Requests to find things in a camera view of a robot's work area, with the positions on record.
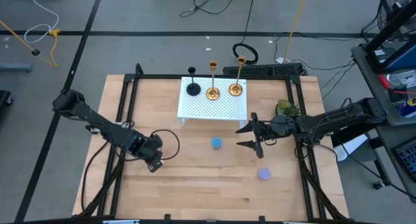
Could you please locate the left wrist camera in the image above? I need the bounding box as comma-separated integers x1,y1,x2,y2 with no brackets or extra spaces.
146,157,164,173

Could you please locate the coiled black floor cable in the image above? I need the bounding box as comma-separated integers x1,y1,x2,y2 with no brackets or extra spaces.
231,0,259,65

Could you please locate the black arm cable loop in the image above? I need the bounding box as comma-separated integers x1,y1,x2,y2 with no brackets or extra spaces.
150,129,181,161

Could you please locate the tall gold candlestick holder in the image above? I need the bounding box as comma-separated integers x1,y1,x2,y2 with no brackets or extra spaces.
205,59,221,101
228,55,248,97

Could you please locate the black candlestick holder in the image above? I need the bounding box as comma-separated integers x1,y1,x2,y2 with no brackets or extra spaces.
186,66,202,97

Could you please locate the white floor cable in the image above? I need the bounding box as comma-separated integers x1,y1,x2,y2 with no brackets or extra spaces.
24,0,60,44

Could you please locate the black aluminium rig frame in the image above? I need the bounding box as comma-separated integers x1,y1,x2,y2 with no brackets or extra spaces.
79,63,350,222

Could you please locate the purple candle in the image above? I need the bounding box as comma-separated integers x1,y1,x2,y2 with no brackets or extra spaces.
257,167,272,180

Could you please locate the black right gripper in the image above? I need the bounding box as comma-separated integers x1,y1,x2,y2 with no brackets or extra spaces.
235,112,297,159

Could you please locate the grey equipment cart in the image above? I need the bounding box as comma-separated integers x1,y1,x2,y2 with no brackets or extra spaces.
350,0,416,203

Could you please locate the blue yellow spray can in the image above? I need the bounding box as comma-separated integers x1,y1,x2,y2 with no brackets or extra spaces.
396,98,416,119

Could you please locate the black keyboard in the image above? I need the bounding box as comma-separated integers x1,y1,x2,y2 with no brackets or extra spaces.
391,138,416,182

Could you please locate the black fan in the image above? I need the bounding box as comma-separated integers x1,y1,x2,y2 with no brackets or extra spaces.
377,0,416,35

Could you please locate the green succulent plant in pot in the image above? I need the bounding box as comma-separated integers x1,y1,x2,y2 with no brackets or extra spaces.
275,99,302,118

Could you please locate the white perforated metal shelf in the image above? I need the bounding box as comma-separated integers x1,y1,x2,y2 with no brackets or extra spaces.
177,76,248,129

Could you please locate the red handled tool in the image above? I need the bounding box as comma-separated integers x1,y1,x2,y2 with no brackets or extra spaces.
379,73,416,95

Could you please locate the yellow cable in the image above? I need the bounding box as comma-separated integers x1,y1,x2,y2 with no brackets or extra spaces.
0,20,61,68
283,0,309,63

